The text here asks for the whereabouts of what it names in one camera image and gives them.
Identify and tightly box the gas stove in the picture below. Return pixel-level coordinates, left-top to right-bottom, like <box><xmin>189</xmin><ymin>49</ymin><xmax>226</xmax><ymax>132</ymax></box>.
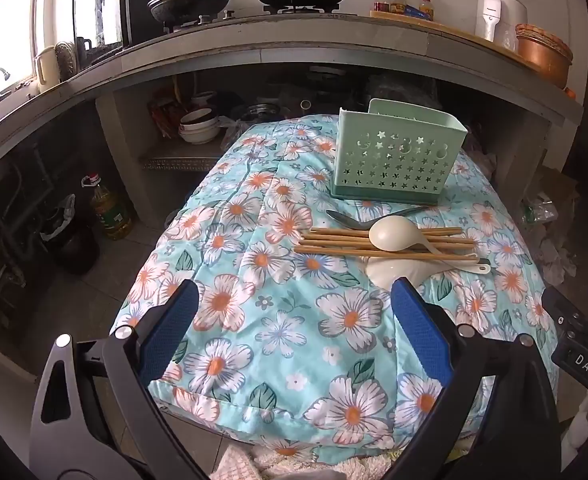
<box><xmin>161</xmin><ymin>4</ymin><xmax>347</xmax><ymax>36</ymax></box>

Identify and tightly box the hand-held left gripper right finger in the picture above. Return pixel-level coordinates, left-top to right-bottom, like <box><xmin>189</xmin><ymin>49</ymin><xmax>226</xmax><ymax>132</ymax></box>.
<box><xmin>384</xmin><ymin>277</ymin><xmax>562</xmax><ymax>480</ymax></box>

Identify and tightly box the clear plastic bag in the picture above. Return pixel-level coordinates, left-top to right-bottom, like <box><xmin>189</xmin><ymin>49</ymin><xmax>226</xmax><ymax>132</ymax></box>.
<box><xmin>520</xmin><ymin>194</ymin><xmax>581</xmax><ymax>287</ymax></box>

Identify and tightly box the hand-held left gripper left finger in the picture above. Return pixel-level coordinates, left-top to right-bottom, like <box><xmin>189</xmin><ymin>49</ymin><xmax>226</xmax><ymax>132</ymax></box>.
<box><xmin>29</xmin><ymin>279</ymin><xmax>210</xmax><ymax>480</ymax></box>

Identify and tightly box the woven strainer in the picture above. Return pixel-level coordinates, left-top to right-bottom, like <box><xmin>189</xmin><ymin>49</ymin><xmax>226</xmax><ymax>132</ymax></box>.
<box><xmin>55</xmin><ymin>41</ymin><xmax>78</xmax><ymax>82</ymax></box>

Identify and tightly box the cooking oil bottle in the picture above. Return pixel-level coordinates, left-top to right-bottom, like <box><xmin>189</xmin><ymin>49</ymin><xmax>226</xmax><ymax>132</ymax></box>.
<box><xmin>81</xmin><ymin>173</ymin><xmax>133</xmax><ymax>241</ymax></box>

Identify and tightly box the copper basin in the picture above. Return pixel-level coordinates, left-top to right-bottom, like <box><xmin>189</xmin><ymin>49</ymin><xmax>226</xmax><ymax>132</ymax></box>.
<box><xmin>515</xmin><ymin>23</ymin><xmax>574</xmax><ymax>89</ymax></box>

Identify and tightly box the window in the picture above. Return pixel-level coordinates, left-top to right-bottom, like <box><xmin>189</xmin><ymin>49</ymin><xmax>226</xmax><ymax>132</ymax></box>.
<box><xmin>0</xmin><ymin>0</ymin><xmax>125</xmax><ymax>111</ymax></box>

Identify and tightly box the concrete kitchen counter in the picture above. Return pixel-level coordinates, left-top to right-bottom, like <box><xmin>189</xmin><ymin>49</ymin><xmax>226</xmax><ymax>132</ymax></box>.
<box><xmin>0</xmin><ymin>10</ymin><xmax>587</xmax><ymax>196</ymax></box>

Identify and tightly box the white electric kettle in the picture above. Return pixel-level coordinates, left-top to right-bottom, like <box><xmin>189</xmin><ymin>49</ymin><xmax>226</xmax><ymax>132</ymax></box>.
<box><xmin>475</xmin><ymin>0</ymin><xmax>528</xmax><ymax>44</ymax></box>

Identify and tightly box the person's fleece clothing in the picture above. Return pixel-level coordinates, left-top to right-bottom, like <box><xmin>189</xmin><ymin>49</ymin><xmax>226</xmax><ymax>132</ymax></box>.
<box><xmin>208</xmin><ymin>441</ymin><xmax>391</xmax><ymax>480</ymax></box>

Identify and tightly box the white bowl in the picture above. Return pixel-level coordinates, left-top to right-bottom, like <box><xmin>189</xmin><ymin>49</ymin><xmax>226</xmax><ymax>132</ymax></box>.
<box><xmin>180</xmin><ymin>107</ymin><xmax>220</xmax><ymax>129</ymax></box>
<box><xmin>178</xmin><ymin>122</ymin><xmax>223</xmax><ymax>145</ymax></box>

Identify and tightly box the clear glass jar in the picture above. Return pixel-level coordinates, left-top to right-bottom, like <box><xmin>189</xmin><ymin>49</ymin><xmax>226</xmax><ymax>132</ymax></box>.
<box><xmin>496</xmin><ymin>27</ymin><xmax>520</xmax><ymax>54</ymax></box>

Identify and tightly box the black bin with bag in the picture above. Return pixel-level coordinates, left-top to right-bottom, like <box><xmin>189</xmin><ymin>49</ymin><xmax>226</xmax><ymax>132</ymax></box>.
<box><xmin>38</xmin><ymin>194</ymin><xmax>101</xmax><ymax>275</ymax></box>

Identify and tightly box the cream mug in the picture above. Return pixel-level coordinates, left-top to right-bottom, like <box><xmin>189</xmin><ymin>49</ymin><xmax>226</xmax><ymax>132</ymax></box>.
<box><xmin>34</xmin><ymin>45</ymin><xmax>60</xmax><ymax>86</ymax></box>

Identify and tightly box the green star-cutout utensil holder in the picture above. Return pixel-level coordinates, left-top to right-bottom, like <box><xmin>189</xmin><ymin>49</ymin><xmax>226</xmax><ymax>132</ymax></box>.
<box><xmin>330</xmin><ymin>98</ymin><xmax>469</xmax><ymax>206</ymax></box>

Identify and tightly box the wooden chopstick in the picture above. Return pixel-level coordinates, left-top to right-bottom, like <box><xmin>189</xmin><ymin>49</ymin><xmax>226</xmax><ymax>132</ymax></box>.
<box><xmin>294</xmin><ymin>248</ymin><xmax>478</xmax><ymax>263</ymax></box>
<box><xmin>304</xmin><ymin>230</ymin><xmax>464</xmax><ymax>241</ymax></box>
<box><xmin>301</xmin><ymin>236</ymin><xmax>475</xmax><ymax>246</ymax></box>
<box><xmin>309</xmin><ymin>227</ymin><xmax>463</xmax><ymax>237</ymax></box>
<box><xmin>295</xmin><ymin>245</ymin><xmax>477</xmax><ymax>259</ymax></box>
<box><xmin>298</xmin><ymin>239</ymin><xmax>476</xmax><ymax>250</ymax></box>

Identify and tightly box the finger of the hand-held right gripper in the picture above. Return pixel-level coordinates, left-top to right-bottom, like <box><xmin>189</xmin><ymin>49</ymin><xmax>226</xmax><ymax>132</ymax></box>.
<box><xmin>541</xmin><ymin>286</ymin><xmax>588</xmax><ymax>342</ymax></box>

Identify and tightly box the metal pot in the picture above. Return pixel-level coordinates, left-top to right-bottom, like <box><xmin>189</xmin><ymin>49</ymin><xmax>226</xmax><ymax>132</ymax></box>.
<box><xmin>238</xmin><ymin>102</ymin><xmax>281</xmax><ymax>122</ymax></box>

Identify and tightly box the metal spoon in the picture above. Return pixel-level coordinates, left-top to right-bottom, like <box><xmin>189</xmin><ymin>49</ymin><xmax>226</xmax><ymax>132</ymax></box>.
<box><xmin>326</xmin><ymin>206</ymin><xmax>428</xmax><ymax>232</ymax></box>

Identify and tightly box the floral turquoise blanket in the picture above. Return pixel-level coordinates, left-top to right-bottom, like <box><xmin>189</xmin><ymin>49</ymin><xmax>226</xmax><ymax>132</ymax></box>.
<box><xmin>109</xmin><ymin>112</ymin><xmax>560</xmax><ymax>463</ymax></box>

